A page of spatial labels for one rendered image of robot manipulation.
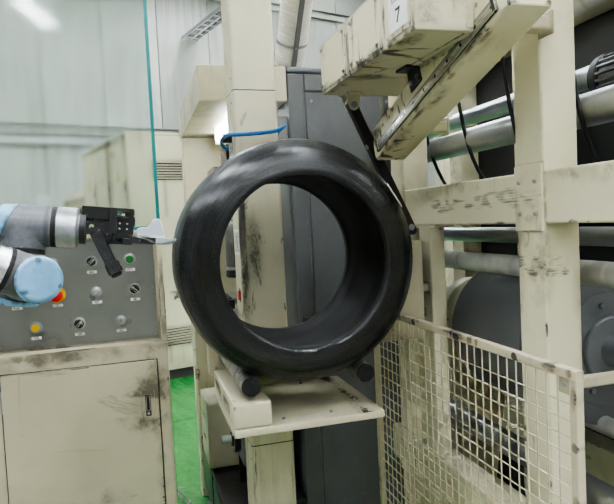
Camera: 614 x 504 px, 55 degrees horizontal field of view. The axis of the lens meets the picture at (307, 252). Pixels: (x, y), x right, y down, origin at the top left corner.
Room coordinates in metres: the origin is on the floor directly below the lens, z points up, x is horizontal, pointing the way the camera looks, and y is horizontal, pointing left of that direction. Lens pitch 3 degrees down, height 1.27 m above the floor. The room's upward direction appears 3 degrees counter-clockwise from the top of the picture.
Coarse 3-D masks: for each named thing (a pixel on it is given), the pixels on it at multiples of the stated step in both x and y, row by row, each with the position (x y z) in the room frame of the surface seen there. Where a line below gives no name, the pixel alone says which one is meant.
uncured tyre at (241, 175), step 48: (288, 144) 1.37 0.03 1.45; (240, 192) 1.31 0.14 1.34; (336, 192) 1.66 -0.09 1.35; (384, 192) 1.41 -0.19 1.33; (192, 240) 1.30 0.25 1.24; (384, 240) 1.41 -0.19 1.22; (192, 288) 1.30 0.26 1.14; (384, 288) 1.40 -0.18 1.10; (240, 336) 1.30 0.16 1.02; (288, 336) 1.62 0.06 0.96; (336, 336) 1.62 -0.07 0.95; (384, 336) 1.44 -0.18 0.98
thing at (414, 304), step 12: (420, 240) 1.79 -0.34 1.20; (420, 252) 1.78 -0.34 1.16; (420, 264) 1.78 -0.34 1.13; (420, 276) 1.78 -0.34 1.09; (420, 288) 1.78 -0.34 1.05; (408, 300) 1.77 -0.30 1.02; (420, 300) 1.78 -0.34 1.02; (408, 312) 1.77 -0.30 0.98; (420, 312) 1.78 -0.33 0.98; (396, 324) 1.76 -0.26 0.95; (396, 336) 1.76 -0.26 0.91; (420, 336) 1.78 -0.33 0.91
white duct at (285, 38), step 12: (288, 0) 2.18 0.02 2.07; (312, 0) 2.21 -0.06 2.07; (288, 12) 2.21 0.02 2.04; (288, 24) 2.23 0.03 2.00; (288, 36) 2.26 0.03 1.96; (300, 36) 2.26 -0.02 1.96; (276, 48) 2.33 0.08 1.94; (288, 48) 2.28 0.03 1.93; (300, 48) 2.29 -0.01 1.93; (276, 60) 2.34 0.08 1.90; (288, 60) 2.31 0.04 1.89; (300, 60) 2.33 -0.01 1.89
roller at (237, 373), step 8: (224, 360) 1.60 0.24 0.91; (232, 368) 1.48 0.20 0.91; (232, 376) 1.47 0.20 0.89; (240, 376) 1.38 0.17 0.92; (248, 376) 1.35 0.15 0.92; (240, 384) 1.35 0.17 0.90; (248, 384) 1.33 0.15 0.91; (256, 384) 1.34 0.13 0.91; (248, 392) 1.33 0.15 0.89; (256, 392) 1.34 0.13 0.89
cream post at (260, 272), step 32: (224, 0) 1.75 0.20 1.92; (256, 0) 1.73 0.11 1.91; (224, 32) 1.78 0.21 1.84; (256, 32) 1.73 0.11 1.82; (224, 64) 1.81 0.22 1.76; (256, 64) 1.73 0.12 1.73; (256, 96) 1.73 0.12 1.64; (256, 128) 1.72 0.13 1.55; (256, 192) 1.72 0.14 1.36; (256, 224) 1.72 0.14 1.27; (256, 256) 1.72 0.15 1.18; (256, 288) 1.72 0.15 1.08; (256, 320) 1.72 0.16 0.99; (256, 448) 1.71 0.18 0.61; (288, 448) 1.74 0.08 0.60; (256, 480) 1.71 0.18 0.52; (288, 480) 1.74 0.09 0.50
